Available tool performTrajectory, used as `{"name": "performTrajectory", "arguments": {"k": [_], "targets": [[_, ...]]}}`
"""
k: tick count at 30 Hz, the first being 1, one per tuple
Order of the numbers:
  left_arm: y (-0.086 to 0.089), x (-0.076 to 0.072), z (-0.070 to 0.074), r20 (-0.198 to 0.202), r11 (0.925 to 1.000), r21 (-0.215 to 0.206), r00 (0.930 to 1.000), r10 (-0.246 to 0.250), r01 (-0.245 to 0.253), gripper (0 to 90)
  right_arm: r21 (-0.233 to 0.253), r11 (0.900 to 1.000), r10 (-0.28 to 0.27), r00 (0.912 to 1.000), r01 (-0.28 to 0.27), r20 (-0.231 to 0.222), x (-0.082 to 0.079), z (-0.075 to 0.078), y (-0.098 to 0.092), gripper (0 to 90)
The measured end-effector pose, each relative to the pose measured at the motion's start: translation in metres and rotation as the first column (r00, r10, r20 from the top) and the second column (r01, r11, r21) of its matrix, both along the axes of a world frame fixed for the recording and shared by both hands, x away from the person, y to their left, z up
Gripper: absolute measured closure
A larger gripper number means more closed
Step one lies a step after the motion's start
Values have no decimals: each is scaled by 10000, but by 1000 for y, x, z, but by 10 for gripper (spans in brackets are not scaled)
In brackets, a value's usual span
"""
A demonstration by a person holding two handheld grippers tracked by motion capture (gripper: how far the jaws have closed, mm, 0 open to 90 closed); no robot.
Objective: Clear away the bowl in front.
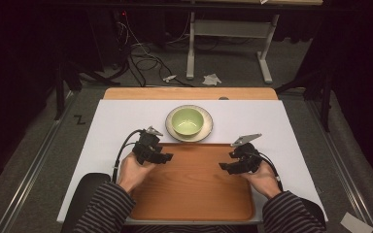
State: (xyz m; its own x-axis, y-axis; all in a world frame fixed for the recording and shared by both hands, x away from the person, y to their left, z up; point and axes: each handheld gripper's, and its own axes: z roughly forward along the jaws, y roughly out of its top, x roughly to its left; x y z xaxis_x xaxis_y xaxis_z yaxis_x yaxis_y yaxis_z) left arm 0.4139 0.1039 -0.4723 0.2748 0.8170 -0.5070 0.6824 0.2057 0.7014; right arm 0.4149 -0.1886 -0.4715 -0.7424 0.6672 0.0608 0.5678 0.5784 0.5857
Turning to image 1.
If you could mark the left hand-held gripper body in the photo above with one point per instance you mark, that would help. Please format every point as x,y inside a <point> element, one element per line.
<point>146,144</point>

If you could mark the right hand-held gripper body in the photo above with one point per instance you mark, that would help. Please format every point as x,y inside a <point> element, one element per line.
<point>248,154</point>

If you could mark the person's right hand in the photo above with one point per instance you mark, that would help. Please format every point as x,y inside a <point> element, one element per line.
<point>264,179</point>

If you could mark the person's left hand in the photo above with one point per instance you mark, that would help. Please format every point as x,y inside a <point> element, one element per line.
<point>132,173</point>

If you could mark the white table mat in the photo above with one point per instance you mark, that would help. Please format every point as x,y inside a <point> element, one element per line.
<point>116,119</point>

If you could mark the green bowl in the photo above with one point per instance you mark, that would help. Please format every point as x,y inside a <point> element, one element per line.
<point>187,121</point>

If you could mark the wooden tray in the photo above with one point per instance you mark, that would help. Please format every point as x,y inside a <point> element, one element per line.
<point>191,187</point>

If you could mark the beige plate with dark rim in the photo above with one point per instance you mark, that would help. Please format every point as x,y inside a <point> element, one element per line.
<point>208,124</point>

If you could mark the small white paper scrap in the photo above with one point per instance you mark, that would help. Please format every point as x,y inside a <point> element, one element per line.
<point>169,78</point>

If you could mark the person's striped torso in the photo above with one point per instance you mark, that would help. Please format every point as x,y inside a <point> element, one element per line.
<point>191,229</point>

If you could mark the crumpled white paper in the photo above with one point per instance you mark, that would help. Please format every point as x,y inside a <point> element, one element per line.
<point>211,79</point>

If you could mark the black stand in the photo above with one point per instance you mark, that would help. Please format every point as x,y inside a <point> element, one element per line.
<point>68,77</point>
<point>319,87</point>

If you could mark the flat white paper sheet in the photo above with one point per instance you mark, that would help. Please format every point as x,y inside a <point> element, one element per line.
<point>356,224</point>

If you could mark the metal floor rail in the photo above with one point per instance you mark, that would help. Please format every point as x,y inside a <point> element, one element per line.
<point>343,161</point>
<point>32,168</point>

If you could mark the white metal desk frame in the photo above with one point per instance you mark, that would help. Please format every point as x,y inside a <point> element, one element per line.
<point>230,28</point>

